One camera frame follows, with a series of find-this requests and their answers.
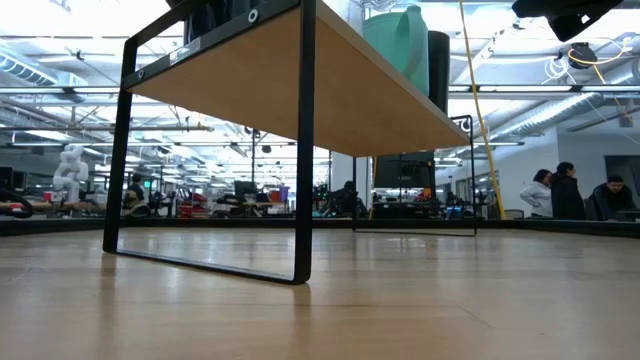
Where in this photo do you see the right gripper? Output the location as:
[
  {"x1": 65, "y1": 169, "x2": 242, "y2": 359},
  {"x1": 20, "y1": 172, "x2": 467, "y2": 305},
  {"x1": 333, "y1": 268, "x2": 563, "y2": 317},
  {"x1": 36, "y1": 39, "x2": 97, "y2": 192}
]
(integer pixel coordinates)
[{"x1": 512, "y1": 0, "x2": 625, "y2": 44}]

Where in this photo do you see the black plastic cup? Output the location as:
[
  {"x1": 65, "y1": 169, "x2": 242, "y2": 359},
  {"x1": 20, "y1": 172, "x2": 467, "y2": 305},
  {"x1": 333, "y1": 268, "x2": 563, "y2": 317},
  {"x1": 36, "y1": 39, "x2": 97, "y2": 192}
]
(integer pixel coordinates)
[{"x1": 427, "y1": 30, "x2": 450, "y2": 115}]

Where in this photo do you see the purple tumbler mug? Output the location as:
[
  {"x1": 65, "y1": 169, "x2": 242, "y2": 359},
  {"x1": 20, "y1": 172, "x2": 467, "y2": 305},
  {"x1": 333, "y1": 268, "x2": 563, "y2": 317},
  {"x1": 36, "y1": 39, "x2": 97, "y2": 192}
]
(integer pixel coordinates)
[{"x1": 183, "y1": 0, "x2": 266, "y2": 44}]

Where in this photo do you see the person in black jacket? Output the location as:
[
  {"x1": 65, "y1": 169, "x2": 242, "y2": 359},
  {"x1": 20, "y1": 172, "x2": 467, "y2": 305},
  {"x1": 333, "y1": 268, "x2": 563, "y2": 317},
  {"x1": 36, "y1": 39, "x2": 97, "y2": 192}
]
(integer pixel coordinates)
[{"x1": 549, "y1": 161, "x2": 587, "y2": 221}]

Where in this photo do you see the person in white hoodie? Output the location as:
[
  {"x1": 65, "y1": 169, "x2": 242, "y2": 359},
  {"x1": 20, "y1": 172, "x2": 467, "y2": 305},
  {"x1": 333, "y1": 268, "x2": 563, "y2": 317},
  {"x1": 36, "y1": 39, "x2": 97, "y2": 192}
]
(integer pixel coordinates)
[{"x1": 519, "y1": 168, "x2": 554, "y2": 219}]

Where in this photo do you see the seated person in dark top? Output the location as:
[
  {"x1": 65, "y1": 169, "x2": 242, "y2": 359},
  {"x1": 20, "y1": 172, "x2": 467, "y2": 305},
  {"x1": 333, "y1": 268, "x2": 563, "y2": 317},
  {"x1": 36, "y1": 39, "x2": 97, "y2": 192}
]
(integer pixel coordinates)
[{"x1": 588, "y1": 174, "x2": 639, "y2": 222}]

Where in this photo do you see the black monitor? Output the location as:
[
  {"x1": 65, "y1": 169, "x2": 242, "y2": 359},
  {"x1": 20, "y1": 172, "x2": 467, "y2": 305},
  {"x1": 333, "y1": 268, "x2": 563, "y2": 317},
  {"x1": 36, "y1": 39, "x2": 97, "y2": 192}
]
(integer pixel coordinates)
[{"x1": 373, "y1": 151, "x2": 436, "y2": 190}]

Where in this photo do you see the distant person in dark clothes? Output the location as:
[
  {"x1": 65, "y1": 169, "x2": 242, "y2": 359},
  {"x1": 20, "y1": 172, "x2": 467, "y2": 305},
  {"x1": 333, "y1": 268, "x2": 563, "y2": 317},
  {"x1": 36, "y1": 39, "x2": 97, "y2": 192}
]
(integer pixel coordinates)
[{"x1": 329, "y1": 180, "x2": 369, "y2": 219}]

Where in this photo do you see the distant seated person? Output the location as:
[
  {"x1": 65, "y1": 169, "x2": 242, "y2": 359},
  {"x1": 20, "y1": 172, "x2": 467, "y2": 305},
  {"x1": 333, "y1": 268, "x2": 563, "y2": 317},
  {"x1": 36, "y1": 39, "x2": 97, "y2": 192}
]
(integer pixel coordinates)
[{"x1": 122, "y1": 172, "x2": 151, "y2": 218}]

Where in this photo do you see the black ceiling cable reel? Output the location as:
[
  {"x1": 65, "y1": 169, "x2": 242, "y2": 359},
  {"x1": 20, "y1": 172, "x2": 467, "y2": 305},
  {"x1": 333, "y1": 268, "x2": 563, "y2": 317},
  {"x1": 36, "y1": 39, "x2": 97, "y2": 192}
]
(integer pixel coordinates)
[{"x1": 567, "y1": 42, "x2": 599, "y2": 70}]

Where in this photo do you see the teal mug with handle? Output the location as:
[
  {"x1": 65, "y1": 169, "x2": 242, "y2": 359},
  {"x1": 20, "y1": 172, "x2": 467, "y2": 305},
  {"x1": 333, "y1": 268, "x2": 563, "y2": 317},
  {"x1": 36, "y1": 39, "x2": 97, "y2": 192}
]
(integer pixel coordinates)
[{"x1": 362, "y1": 4, "x2": 430, "y2": 97}]

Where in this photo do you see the yellow hanging cable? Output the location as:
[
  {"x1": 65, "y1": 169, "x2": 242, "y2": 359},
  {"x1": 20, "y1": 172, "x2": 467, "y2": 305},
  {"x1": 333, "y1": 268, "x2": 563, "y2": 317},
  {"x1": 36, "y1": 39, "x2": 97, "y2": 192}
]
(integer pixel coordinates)
[{"x1": 458, "y1": 0, "x2": 507, "y2": 220}]

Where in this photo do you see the wooden shelf with black frame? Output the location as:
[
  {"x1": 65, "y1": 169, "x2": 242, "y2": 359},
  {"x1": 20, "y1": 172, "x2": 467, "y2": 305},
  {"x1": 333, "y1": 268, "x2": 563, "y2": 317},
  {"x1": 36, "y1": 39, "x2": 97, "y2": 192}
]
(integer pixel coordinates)
[{"x1": 102, "y1": 0, "x2": 477, "y2": 286}]

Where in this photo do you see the black table edge frame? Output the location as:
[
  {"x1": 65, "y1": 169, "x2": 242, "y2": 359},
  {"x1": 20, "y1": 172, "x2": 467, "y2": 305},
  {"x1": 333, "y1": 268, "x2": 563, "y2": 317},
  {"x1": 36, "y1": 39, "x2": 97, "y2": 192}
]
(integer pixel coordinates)
[{"x1": 0, "y1": 215, "x2": 640, "y2": 239}]

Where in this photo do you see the black curved hose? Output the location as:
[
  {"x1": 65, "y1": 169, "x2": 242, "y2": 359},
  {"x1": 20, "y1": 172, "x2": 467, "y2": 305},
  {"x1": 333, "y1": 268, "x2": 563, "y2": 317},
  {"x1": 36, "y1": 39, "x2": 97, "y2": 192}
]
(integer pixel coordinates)
[{"x1": 0, "y1": 187, "x2": 35, "y2": 220}]

